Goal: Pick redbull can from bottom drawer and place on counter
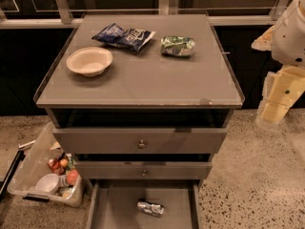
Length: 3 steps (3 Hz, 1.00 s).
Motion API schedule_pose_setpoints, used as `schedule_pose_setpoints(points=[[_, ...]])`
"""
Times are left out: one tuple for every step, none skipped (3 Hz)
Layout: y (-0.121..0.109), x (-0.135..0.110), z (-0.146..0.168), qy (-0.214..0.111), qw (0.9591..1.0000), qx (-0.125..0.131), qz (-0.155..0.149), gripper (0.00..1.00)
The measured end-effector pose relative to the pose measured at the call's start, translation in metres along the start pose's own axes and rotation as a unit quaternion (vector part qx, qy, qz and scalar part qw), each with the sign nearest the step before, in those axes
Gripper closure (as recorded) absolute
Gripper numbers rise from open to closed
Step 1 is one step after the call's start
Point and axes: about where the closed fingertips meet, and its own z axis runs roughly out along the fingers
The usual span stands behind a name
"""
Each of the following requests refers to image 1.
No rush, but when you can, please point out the silver blue redbull can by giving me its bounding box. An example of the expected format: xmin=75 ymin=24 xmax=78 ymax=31
xmin=137 ymin=200 xmax=164 ymax=218

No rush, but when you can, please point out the blue chip bag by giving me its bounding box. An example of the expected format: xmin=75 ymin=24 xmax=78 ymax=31
xmin=92 ymin=23 xmax=154 ymax=52

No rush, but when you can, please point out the green snack bag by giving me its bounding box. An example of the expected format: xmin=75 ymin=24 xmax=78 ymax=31
xmin=161 ymin=36 xmax=195 ymax=57

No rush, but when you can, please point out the white paper bowl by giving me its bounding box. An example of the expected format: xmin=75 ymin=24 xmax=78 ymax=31
xmin=66 ymin=47 xmax=113 ymax=77

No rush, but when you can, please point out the grey drawer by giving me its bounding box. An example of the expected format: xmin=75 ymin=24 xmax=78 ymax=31
xmin=86 ymin=179 xmax=202 ymax=229
xmin=75 ymin=161 xmax=212 ymax=180
xmin=53 ymin=128 xmax=227 ymax=155

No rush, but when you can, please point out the grey bottom drawer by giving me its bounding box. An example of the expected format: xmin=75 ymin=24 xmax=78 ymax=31
xmin=86 ymin=179 xmax=202 ymax=229

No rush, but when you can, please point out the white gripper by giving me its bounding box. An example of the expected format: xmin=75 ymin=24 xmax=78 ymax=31
xmin=251 ymin=0 xmax=305 ymax=127

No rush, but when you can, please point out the clear plastic storage bin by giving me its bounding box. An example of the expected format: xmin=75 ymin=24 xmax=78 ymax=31
xmin=8 ymin=123 xmax=84 ymax=207

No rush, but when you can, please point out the grey top drawer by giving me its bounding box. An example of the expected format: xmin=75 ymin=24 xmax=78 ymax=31
xmin=53 ymin=128 xmax=227 ymax=155

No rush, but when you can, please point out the grey drawer cabinet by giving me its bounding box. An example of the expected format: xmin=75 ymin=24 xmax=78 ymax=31
xmin=32 ymin=13 xmax=246 ymax=229

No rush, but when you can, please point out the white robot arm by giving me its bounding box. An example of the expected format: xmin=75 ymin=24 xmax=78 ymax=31
xmin=252 ymin=0 xmax=305 ymax=129

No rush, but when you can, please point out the orange fruit in bin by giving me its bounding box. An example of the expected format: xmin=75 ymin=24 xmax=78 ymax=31
xmin=67 ymin=169 xmax=79 ymax=185

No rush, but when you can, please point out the red snack pack in bin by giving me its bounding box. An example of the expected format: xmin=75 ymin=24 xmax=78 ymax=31
xmin=48 ymin=158 xmax=65 ymax=176

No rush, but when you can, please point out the black bin lid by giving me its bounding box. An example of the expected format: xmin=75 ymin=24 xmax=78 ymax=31
xmin=0 ymin=150 xmax=25 ymax=201

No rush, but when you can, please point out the grey middle drawer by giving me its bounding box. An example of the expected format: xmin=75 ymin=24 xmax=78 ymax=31
xmin=75 ymin=161 xmax=212 ymax=180

